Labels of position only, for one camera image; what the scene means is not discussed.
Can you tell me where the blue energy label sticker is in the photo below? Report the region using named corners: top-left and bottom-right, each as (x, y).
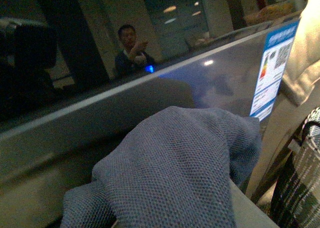
top-left (249, 20), bottom-right (300, 121)

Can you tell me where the beige cloth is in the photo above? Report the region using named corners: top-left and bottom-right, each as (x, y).
top-left (282, 0), bottom-right (320, 107)

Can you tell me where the grey front-load washing machine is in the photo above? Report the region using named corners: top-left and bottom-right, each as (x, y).
top-left (0, 17), bottom-right (299, 228)

